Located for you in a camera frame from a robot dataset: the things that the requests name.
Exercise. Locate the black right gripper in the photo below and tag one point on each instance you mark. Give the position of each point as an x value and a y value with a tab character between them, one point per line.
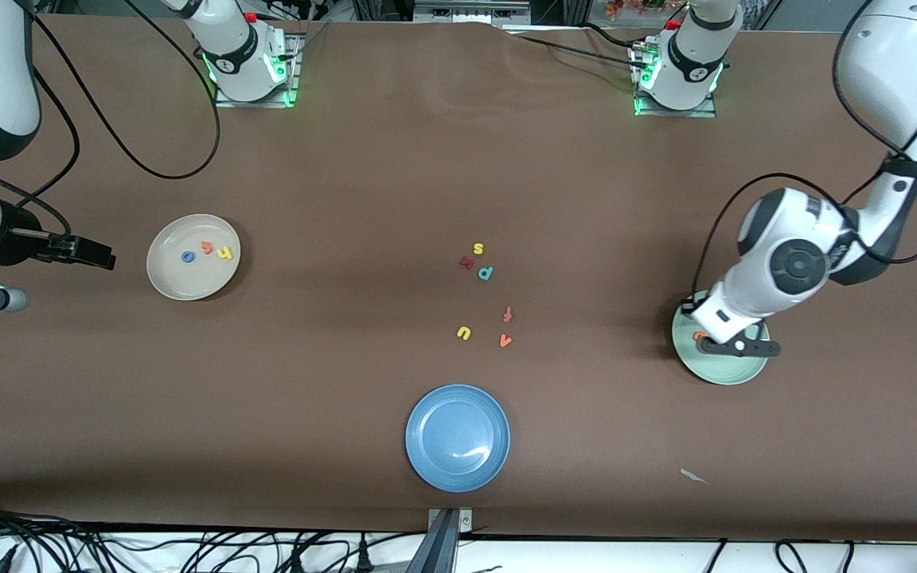
19	237

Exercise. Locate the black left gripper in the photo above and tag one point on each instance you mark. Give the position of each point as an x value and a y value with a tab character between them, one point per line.
690	305

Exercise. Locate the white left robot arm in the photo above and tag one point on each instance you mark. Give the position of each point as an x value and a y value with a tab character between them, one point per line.
896	72

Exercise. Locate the green plate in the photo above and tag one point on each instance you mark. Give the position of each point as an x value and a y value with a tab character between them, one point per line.
725	370

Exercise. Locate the brown beige plate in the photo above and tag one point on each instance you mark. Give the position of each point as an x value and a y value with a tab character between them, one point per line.
188	282

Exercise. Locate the brown table cover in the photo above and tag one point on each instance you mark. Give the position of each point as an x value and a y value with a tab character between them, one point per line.
108	398

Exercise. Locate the white tape scrap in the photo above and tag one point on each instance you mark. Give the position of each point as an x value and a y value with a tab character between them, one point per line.
691	475

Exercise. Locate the blue plate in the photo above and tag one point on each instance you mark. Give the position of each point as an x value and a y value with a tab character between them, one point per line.
457	438

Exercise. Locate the black power plug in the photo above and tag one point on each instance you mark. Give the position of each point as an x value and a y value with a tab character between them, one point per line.
364	561
295	563

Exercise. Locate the grey metal mount post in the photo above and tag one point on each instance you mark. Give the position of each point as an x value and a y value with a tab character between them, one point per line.
444	541

